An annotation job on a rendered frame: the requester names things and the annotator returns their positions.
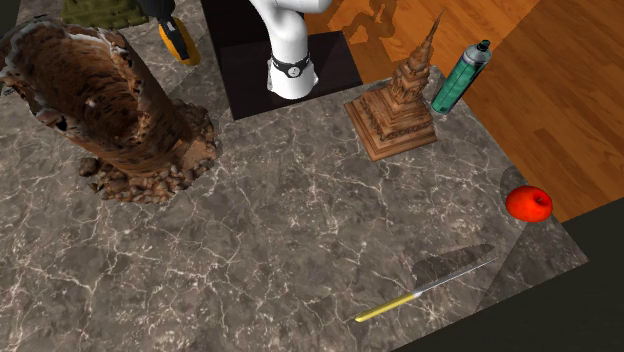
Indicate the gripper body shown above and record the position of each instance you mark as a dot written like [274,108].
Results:
[157,7]

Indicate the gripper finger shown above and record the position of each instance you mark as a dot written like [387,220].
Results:
[177,40]

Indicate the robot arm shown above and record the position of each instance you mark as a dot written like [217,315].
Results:
[287,44]

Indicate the yellow oval object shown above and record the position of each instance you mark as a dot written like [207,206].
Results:
[191,52]

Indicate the olive green textured object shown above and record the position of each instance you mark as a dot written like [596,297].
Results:
[102,13]

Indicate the brown tree stump figure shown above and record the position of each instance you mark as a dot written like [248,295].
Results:
[97,102]

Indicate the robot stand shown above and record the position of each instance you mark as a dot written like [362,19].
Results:
[336,68]

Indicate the brown wooden tower figure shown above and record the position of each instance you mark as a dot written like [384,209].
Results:
[395,117]

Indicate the green spray bottle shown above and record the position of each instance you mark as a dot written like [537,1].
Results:
[456,83]

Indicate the red apple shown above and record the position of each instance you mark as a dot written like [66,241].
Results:
[526,204]

